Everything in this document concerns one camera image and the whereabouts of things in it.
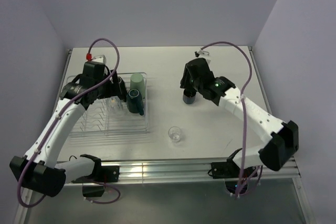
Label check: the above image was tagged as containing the black mug cream interior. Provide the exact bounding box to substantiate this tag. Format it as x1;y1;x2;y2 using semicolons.
118;77;128;102

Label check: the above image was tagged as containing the large clear glass cup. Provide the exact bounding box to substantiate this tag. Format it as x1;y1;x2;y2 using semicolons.
106;96;124;118

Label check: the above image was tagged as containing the light green plastic cup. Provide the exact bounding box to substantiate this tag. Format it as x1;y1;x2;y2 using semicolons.
130;73;145;99

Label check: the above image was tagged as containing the dark green mug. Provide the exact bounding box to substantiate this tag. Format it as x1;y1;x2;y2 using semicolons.
127;89;144;116

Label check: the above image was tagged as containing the dark blue mug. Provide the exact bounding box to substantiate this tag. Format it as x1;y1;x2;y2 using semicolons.
182;89;196;105

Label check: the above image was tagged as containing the small clear glass cup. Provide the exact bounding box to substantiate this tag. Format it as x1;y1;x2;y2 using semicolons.
168;126;183;143

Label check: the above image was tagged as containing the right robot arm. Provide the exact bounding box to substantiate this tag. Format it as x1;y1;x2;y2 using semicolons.
180;58;299;177

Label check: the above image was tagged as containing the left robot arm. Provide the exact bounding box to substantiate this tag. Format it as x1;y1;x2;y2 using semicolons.
9;61;120;197

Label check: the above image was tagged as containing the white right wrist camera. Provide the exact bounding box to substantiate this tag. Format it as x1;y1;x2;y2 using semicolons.
194;49;211;64

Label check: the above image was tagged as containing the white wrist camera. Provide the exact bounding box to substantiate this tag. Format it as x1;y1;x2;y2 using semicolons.
194;49;211;64
86;53;107;65

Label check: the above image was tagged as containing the clear wire dish rack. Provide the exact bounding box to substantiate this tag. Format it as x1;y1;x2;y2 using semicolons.
62;71;150;137

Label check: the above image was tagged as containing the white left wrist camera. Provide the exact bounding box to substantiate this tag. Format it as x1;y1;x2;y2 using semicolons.
86;53;107;65

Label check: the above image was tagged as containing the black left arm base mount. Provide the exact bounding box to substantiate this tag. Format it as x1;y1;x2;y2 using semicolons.
72;165;120;198

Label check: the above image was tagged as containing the aluminium rail frame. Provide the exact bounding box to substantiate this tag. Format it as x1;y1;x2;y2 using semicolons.
26;140;316;224

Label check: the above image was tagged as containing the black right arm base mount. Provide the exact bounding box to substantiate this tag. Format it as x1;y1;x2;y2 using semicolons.
208;159;258;180

